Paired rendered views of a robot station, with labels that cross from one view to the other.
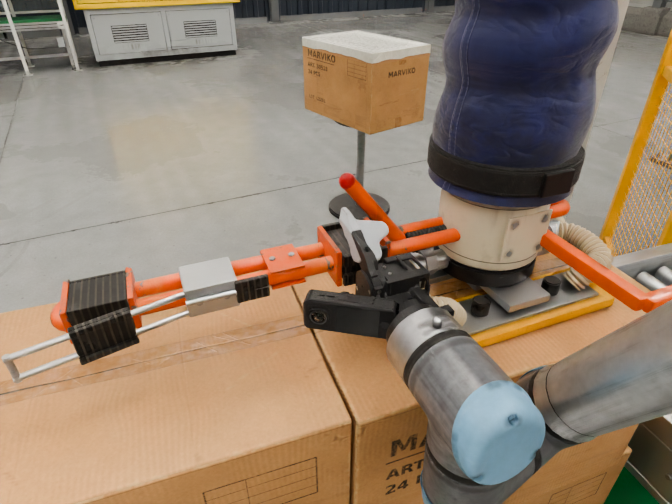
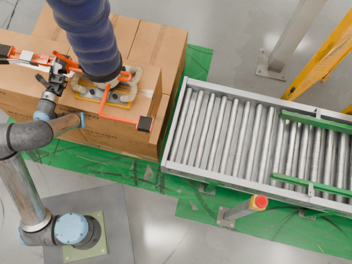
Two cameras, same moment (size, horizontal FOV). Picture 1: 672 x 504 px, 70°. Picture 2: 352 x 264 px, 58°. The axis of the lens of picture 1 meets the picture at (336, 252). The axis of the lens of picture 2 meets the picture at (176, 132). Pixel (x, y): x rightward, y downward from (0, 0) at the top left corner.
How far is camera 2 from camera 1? 1.65 m
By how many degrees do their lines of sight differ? 41
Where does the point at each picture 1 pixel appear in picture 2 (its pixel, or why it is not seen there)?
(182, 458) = (14, 89)
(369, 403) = not seen: hidden behind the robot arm
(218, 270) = (29, 55)
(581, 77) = (93, 64)
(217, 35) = not seen: outside the picture
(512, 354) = (91, 106)
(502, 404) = (37, 115)
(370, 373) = not seen: hidden behind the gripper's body
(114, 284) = (7, 50)
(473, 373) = (40, 108)
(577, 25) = (82, 57)
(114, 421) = (8, 74)
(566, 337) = (108, 110)
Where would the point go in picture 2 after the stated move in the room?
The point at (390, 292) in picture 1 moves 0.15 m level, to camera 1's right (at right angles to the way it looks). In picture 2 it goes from (52, 83) to (73, 96)
